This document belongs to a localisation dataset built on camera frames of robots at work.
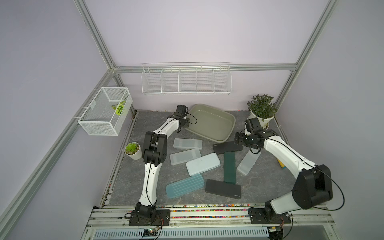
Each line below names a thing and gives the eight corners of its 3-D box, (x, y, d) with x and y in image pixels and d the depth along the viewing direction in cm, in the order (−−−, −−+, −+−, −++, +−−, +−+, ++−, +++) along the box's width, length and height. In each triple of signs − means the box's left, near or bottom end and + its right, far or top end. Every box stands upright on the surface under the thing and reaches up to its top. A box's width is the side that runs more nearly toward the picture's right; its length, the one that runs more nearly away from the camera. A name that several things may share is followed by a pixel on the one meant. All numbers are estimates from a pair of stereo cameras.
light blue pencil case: (189, 176, 89) (189, 175, 87) (185, 163, 94) (185, 162, 92) (220, 164, 93) (221, 163, 91) (215, 153, 98) (215, 151, 96)
